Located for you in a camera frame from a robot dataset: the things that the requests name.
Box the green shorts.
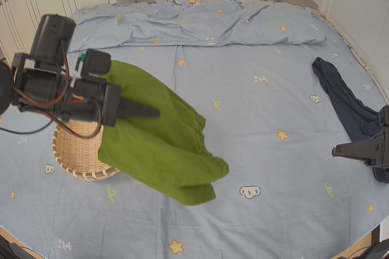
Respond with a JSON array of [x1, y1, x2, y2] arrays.
[[97, 60, 230, 207]]

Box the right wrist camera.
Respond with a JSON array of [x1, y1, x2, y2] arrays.
[[378, 105, 389, 133]]

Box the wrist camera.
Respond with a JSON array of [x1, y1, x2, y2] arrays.
[[378, 105, 389, 133], [79, 49, 112, 84]]

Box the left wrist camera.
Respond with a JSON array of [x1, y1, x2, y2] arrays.
[[79, 49, 112, 84]]

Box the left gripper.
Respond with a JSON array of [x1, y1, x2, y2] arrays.
[[59, 79, 123, 127]]

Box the black cable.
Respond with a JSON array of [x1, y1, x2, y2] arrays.
[[0, 119, 54, 135]]

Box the dark blue garment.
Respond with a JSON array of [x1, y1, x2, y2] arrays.
[[312, 56, 389, 184]]

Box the pale blue quilt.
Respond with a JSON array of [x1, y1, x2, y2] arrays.
[[67, 0, 326, 54]]

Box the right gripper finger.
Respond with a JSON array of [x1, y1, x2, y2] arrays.
[[331, 132, 389, 168]]

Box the round woven basket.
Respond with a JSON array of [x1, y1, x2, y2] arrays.
[[52, 118, 122, 182]]

